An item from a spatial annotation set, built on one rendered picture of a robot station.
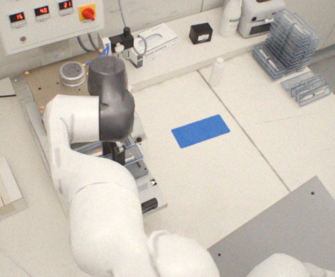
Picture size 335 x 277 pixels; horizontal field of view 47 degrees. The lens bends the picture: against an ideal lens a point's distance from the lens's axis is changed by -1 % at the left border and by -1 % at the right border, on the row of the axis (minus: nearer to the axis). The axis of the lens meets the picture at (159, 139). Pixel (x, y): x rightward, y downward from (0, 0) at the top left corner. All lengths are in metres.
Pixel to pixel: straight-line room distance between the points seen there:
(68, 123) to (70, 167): 0.16
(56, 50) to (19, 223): 0.60
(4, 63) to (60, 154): 1.15
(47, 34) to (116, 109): 0.57
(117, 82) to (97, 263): 0.39
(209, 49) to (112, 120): 1.14
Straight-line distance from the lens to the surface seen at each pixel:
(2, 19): 1.23
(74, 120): 0.78
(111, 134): 0.79
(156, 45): 1.73
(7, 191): 1.39
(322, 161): 1.69
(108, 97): 0.79
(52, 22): 1.28
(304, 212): 1.16
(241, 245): 1.23
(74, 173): 0.63
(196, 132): 1.59
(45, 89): 1.25
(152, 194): 1.19
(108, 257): 0.54
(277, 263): 0.79
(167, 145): 1.54
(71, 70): 1.24
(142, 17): 1.90
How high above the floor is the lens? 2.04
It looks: 56 degrees down
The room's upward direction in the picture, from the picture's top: 7 degrees clockwise
